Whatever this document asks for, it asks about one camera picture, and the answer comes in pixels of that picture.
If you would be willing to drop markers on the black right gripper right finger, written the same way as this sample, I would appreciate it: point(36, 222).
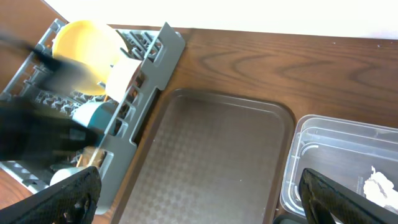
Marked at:
point(325, 200)

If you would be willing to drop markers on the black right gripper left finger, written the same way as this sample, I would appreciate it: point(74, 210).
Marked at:
point(72, 200)

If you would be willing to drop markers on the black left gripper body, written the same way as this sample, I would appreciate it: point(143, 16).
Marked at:
point(32, 132)

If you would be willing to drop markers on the white ribbed cup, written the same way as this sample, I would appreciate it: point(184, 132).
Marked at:
point(64, 173)

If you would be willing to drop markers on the wooden chopstick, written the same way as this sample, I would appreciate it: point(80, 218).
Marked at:
point(95, 156)
point(79, 160)

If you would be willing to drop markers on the light blue bowl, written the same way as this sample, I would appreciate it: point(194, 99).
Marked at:
point(94, 115)

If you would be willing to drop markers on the yellow round plate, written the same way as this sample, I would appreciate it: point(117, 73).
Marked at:
point(96, 45)

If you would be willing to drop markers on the pale pink bowl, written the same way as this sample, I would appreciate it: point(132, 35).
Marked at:
point(120, 78)

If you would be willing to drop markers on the clear plastic waste bin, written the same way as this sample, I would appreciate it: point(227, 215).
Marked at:
point(345, 151)

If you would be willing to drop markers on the crumpled white tissue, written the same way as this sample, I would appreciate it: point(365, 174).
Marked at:
point(380, 190)

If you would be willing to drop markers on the grey plastic dish rack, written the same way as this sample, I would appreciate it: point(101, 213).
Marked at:
point(159, 52)

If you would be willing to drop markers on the dark brown serving tray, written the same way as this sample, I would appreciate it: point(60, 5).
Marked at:
point(209, 158)

